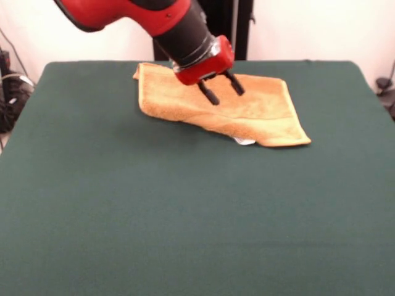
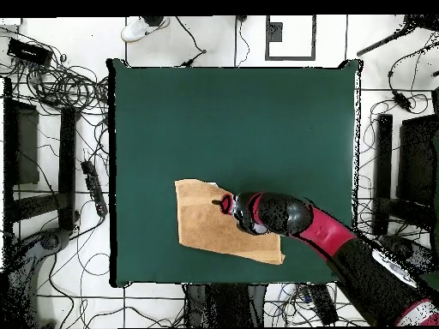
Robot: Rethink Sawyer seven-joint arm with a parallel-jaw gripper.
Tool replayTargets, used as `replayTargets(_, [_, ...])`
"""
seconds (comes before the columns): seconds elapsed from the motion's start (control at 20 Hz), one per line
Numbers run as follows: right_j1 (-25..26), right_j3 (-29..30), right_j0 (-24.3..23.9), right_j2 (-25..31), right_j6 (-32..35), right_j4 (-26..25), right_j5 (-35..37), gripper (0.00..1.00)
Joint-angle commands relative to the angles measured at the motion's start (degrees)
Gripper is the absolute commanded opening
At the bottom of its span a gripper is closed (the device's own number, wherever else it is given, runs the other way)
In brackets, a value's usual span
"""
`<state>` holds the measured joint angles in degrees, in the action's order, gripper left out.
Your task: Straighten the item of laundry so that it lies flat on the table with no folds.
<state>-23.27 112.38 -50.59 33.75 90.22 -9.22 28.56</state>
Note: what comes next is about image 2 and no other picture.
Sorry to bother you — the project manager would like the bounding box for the black power adapter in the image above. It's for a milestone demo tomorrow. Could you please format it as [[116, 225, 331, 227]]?
[[392, 90, 412, 112]]

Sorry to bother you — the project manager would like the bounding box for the black tripod leg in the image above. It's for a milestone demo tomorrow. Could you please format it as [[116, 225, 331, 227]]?
[[356, 15, 439, 57]]

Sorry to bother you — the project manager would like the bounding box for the person's white shoe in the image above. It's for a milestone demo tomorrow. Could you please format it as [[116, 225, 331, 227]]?
[[120, 15, 171, 44]]

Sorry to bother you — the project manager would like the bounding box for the grey curved base leg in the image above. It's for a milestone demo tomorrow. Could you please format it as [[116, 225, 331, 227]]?
[[6, 227, 71, 328], [378, 234, 436, 275]]

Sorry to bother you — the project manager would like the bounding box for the thin black cable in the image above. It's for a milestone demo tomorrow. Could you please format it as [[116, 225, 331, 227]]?
[[234, 15, 250, 68]]

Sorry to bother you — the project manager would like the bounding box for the black cable tangle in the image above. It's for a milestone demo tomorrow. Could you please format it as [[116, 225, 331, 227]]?
[[0, 27, 110, 117]]

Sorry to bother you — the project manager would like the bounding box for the black power strip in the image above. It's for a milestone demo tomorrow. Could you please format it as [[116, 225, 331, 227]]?
[[81, 159, 109, 218], [301, 284, 339, 326]]

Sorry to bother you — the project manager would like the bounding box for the black rectangular floor frame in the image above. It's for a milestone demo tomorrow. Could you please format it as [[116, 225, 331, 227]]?
[[264, 15, 317, 62]]

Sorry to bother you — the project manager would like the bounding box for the black metal stand frame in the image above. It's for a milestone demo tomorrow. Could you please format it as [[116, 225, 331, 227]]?
[[3, 77, 81, 237], [371, 112, 439, 237]]

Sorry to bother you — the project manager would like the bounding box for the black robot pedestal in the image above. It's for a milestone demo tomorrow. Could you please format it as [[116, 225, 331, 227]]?
[[183, 283, 269, 328]]

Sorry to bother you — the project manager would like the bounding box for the dark green table cloth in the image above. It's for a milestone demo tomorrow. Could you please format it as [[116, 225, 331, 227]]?
[[106, 58, 363, 288]]

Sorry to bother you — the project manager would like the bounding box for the black cable with plug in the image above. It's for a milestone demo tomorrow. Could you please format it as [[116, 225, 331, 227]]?
[[174, 15, 207, 68]]

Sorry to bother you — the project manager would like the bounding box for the black network switch box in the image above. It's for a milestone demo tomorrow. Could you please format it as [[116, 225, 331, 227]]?
[[6, 37, 53, 68]]

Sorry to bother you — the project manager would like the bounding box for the orange terry towel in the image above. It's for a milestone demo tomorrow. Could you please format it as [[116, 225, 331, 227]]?
[[173, 177, 286, 266]]

